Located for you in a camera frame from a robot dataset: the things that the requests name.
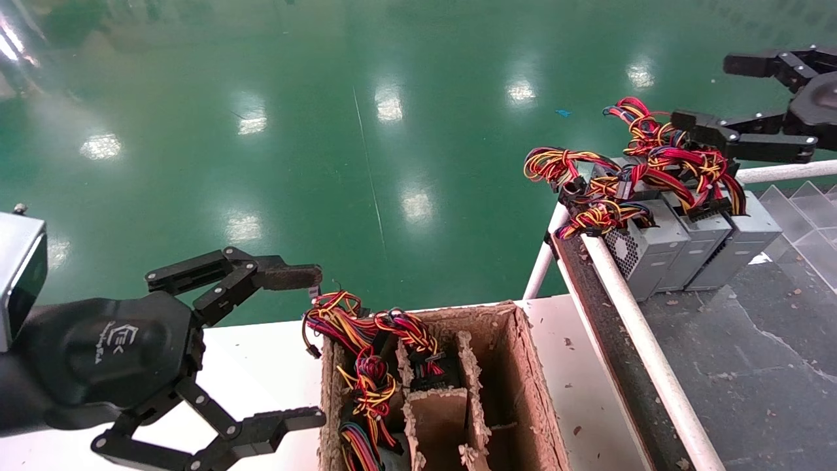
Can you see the white conveyor rail tube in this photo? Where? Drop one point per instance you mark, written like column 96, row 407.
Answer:
column 654, row 366
column 798, row 173

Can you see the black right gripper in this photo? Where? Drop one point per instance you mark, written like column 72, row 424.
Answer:
column 820, row 104

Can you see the brown cardboard divider box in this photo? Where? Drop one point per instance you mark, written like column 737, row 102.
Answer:
column 516, row 392

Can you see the clear acrylic divider tray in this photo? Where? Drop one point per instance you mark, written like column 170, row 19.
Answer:
column 807, row 216

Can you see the black conveyor belt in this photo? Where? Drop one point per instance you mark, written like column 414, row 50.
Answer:
column 752, row 366

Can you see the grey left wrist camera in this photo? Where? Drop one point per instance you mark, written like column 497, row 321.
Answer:
column 16, row 275

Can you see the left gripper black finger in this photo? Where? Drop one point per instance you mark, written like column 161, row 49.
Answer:
column 288, row 276

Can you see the grey power supply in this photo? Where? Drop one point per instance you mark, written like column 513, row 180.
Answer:
column 693, row 248
column 654, row 255
column 745, row 242

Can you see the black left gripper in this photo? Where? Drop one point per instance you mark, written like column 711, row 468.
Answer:
column 98, row 360

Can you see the dark conveyor side plate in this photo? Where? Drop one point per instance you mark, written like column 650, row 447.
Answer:
column 608, row 347

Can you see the white conveyor leg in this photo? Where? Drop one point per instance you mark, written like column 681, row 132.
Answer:
column 539, row 271

